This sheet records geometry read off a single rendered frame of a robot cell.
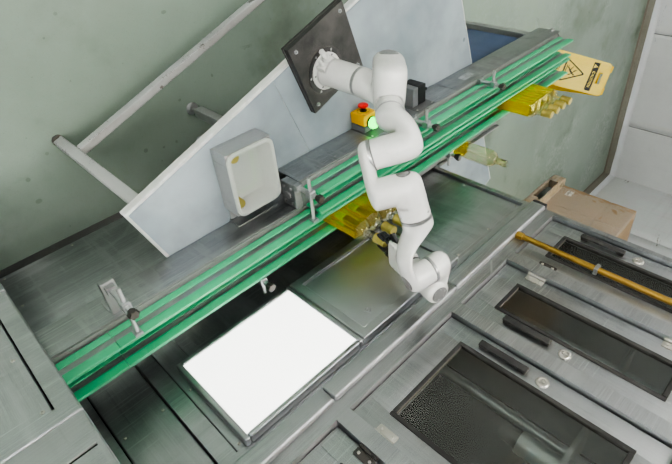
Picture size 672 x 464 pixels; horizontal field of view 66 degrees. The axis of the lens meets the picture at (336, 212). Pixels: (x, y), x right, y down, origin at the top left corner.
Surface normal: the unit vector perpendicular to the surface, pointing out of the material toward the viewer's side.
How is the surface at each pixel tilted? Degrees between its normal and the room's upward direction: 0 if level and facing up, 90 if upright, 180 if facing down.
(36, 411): 90
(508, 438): 90
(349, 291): 90
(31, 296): 90
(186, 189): 0
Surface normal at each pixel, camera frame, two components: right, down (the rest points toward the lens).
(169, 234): 0.70, 0.37
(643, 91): -0.71, 0.47
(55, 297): -0.08, -0.80
